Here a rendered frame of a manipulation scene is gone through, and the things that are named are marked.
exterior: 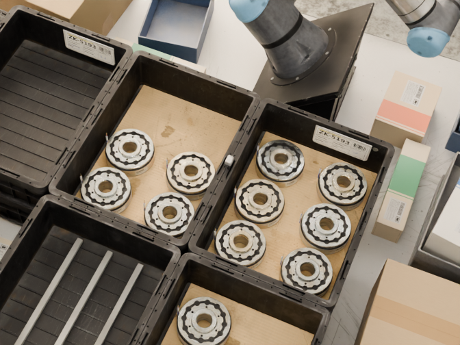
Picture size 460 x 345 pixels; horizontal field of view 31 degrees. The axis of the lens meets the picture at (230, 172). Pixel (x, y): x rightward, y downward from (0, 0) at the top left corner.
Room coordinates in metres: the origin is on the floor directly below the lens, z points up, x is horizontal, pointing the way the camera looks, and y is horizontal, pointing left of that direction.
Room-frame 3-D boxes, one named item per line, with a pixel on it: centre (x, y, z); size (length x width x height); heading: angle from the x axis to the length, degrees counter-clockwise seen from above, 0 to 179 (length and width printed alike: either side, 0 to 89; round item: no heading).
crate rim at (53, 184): (0.94, 0.15, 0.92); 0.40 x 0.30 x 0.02; 162
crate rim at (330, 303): (0.85, -0.13, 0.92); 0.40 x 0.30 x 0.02; 162
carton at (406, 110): (1.22, -0.40, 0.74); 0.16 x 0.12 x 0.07; 162
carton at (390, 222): (1.01, -0.39, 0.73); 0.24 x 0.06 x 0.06; 163
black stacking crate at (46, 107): (1.03, 0.44, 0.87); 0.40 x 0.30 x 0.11; 162
